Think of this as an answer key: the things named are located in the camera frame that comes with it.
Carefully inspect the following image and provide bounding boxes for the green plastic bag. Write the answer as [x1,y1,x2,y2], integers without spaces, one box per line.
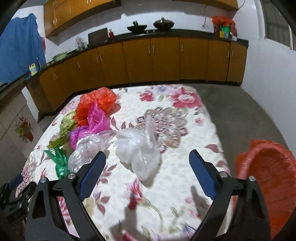
[44,147,70,180]

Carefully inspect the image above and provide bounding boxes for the clear plastic bag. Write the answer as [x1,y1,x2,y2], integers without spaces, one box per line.
[68,130,117,173]
[114,115,161,182]

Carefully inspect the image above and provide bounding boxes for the red lined trash basket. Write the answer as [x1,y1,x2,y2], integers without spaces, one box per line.
[235,140,295,238]

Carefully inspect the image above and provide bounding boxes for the lower orange kitchen cabinets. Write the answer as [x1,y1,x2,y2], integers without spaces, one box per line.
[26,36,249,115]

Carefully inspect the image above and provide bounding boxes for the orange kitchen cabinets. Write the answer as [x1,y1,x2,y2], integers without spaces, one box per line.
[43,0,239,38]
[26,36,249,115]

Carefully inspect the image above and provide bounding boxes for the upper orange kitchen cabinets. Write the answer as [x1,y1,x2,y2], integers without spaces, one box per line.
[43,0,239,38]

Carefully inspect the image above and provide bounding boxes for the floral tablecloth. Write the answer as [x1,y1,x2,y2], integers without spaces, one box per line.
[14,84,234,241]

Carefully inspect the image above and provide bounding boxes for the yellow-green plastic bag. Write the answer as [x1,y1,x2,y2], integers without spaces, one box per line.
[47,110,77,149]

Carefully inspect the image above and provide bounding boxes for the pink plastic bag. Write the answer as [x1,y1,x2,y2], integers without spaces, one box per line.
[69,102,110,150]

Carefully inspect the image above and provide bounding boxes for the yellow detergent bottle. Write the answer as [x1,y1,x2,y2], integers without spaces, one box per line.
[29,63,38,76]

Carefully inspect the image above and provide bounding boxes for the green pot on counter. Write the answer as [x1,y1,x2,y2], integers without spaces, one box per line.
[53,52,68,62]

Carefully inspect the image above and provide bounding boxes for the blue cloth hanging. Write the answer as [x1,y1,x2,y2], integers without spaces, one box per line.
[1,13,46,84]

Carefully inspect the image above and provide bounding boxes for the green cup on counter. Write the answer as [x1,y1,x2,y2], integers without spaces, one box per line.
[219,25,230,39]

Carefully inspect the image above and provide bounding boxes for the window with bars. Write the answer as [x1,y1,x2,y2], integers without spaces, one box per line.
[260,0,295,51]

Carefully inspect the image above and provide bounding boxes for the red bag on counter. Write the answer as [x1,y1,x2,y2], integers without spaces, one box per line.
[212,16,237,39]

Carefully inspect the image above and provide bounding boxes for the black wok left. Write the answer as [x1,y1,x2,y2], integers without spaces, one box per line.
[127,21,147,35]

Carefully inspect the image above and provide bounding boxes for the black wok with lid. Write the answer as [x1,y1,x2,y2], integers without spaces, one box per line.
[153,17,175,32]

